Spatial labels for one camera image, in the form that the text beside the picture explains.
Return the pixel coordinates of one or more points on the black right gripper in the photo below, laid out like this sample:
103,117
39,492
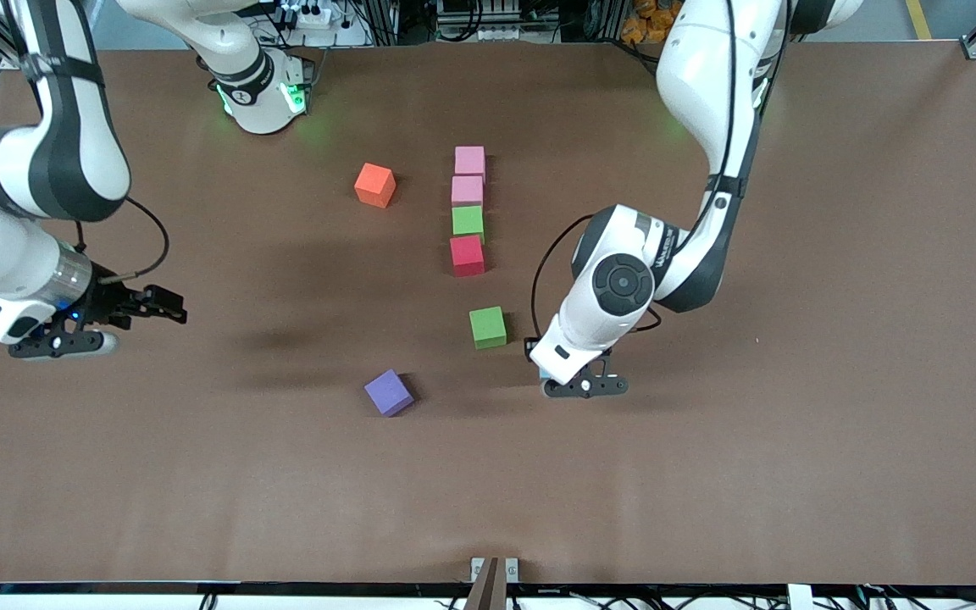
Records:
108,302

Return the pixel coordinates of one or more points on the red foam cube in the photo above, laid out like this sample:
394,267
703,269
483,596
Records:
467,256

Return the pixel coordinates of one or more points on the green foam cube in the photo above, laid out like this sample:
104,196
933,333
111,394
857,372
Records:
488,327
468,220

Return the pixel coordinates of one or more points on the pink foam cube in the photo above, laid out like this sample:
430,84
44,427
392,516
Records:
469,161
468,191

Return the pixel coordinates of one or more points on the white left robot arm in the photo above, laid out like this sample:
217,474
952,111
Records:
708,85

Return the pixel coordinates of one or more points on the purple foam cube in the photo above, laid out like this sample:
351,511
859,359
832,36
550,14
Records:
388,392

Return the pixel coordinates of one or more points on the brown bar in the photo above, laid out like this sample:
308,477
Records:
488,593

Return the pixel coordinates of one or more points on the orange foam cube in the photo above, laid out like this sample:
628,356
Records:
374,185

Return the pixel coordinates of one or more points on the small white box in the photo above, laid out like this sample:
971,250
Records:
800,597

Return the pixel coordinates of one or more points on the white power strip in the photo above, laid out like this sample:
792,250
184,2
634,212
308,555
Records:
314,13

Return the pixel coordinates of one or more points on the grey electronics unit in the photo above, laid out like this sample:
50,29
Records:
496,30

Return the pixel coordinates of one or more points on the pile of orange objects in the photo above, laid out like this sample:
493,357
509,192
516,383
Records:
645,17

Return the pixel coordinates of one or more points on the grey metal bracket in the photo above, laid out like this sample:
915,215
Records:
512,569

